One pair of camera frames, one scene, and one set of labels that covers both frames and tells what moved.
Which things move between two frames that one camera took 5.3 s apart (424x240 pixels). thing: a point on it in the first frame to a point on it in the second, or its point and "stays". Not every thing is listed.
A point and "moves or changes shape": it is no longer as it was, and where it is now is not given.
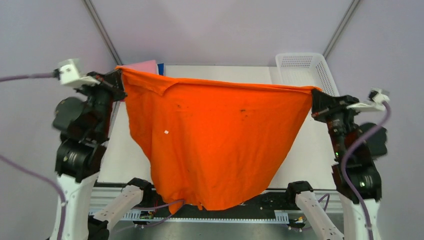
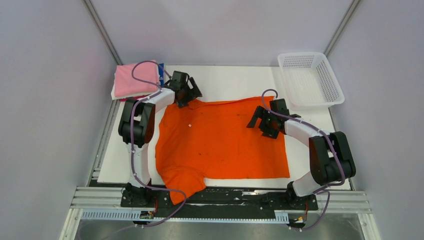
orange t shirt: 210,142 moves or changes shape
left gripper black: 112,80 to 193,93
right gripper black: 322,103 to 260,111
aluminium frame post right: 340,28 stays
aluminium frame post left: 103,32 stays
